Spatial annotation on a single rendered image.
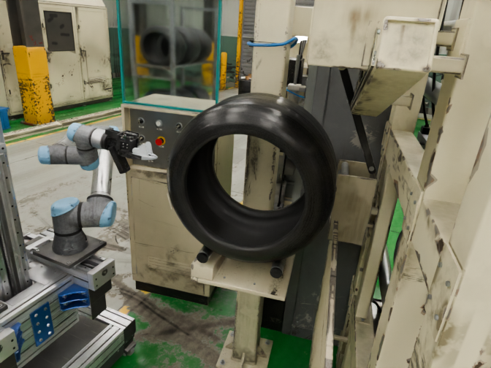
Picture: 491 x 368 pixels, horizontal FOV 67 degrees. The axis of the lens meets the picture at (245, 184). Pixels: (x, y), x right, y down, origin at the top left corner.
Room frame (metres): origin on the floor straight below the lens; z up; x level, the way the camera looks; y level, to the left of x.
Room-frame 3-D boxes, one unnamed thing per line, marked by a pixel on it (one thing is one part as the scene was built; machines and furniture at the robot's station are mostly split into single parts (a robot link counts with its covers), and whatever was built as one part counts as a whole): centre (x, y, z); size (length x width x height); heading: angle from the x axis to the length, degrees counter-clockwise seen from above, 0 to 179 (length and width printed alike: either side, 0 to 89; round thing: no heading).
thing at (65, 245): (1.45, 0.79, 0.77); 0.15 x 0.15 x 0.10
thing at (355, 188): (1.44, -0.45, 1.05); 0.20 x 0.15 x 0.30; 168
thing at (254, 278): (1.31, -0.03, 0.80); 0.37 x 0.36 x 0.02; 78
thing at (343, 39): (1.12, -0.30, 1.71); 0.61 x 0.25 x 0.15; 168
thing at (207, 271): (1.34, 0.10, 0.83); 0.36 x 0.09 x 0.06; 168
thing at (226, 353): (1.56, -0.07, 0.02); 0.27 x 0.27 x 0.04; 78
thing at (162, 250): (2.17, 0.41, 0.63); 0.56 x 0.41 x 1.27; 78
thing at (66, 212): (1.45, 0.78, 0.88); 0.13 x 0.12 x 0.14; 101
